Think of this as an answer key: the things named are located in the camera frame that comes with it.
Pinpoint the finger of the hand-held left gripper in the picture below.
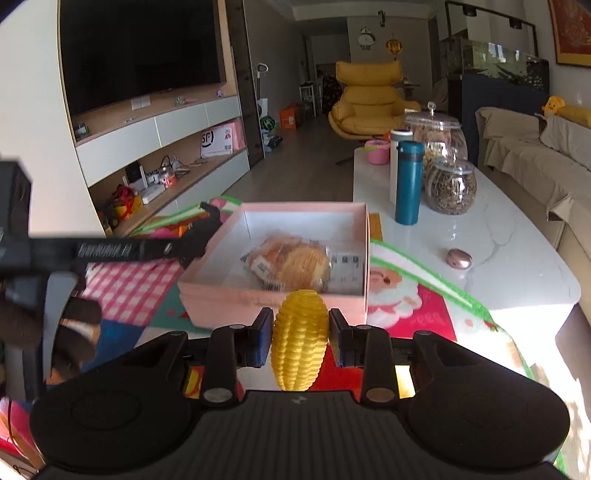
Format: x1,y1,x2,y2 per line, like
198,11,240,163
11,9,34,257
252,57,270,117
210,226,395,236
137,202,228,271

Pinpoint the glass jar of dark seeds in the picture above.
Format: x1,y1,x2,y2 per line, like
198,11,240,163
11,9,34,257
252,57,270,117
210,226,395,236
426,157,477,216

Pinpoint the orange box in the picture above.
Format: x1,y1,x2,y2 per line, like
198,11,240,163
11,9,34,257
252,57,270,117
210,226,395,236
279,104,301,132

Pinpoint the black television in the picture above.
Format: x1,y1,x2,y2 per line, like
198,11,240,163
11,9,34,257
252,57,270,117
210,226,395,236
59,0,228,118

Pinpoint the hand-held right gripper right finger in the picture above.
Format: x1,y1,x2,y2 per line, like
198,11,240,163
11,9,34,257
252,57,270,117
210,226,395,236
328,308,482,408

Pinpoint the yellow and red toy truck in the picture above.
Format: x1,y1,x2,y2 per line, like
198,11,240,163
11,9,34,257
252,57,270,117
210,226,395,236
97,185,140,228

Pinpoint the colourful cartoon play mat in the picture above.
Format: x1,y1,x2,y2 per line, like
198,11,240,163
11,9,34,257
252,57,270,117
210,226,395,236
0,195,575,480

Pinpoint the yellow toy corn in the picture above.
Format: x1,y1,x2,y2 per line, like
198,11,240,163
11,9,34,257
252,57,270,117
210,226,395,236
271,289,331,391

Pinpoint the person's left hand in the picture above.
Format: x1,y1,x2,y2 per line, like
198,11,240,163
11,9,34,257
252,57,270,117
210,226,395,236
0,298,103,384

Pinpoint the red framed wall picture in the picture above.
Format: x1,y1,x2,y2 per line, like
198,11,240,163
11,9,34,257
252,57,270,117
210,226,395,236
549,0,591,68

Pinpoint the yellow plush toy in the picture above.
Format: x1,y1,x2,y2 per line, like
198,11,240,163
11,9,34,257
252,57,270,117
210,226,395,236
542,96,591,126

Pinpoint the white and pink carton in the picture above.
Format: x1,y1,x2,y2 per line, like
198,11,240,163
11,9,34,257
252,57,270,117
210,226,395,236
199,121,245,158

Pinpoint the white marble coffee table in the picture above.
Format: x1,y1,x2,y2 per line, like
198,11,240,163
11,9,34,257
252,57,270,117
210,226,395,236
353,147,581,320

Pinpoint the large glass jar of nuts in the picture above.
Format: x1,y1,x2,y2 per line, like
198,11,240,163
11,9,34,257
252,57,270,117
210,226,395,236
405,102,468,163

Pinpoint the white thermos bottle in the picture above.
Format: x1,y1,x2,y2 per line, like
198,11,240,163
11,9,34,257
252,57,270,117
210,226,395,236
389,130,413,205

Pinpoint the pink cardboard box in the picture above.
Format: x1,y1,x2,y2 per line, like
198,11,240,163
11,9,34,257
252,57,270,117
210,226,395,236
177,200,370,330

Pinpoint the pink toy bucket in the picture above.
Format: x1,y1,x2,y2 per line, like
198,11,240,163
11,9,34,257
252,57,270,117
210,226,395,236
365,140,392,164

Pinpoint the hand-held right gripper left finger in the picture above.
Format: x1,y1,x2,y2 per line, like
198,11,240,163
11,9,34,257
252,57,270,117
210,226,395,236
121,307,274,408

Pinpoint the teal thermos bottle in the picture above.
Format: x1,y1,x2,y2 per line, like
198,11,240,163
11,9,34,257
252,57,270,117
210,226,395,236
394,141,424,225

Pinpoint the beige covered sofa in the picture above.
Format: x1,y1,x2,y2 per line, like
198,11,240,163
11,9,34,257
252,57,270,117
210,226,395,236
475,107,591,252

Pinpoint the yellow armchair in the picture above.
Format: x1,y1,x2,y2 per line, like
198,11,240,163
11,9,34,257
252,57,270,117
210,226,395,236
329,61,422,139

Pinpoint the glass fish tank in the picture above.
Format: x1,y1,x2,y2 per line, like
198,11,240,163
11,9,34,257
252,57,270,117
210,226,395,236
445,37,551,118

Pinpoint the white stool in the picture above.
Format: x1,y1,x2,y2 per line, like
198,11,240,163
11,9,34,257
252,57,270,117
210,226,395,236
299,82,317,116

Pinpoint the dark floral cloth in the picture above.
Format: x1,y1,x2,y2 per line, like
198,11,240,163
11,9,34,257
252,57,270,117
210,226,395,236
321,74,342,114

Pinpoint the white stick vacuum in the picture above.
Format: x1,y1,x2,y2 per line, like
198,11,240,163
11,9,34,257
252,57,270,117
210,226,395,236
256,63,269,112

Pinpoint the white wall shelf unit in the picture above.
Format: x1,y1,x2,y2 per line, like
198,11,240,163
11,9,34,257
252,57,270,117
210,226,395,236
69,90,252,234

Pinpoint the packaged bread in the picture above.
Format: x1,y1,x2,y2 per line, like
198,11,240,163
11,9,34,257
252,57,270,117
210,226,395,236
240,235,365,296

